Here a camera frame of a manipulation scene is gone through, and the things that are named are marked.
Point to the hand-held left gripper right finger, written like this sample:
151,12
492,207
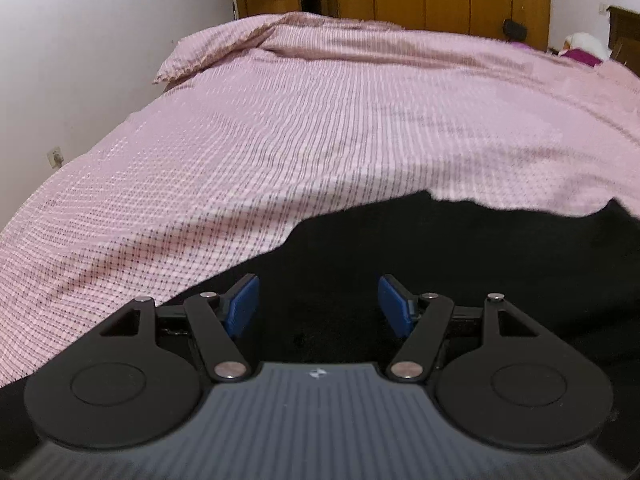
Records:
395,306

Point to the black cloth garment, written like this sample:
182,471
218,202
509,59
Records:
350,250

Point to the wooden headboard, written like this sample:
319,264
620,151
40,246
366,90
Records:
627,30

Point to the white plush pillow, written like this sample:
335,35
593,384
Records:
585,42

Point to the wall socket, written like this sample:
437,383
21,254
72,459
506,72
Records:
55,157

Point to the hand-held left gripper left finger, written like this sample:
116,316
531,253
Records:
243,306

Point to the magenta cloth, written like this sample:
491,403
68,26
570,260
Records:
585,56

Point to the pink checkered blanket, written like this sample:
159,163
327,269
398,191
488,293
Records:
300,135

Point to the black bag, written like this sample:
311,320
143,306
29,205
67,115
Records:
515,29

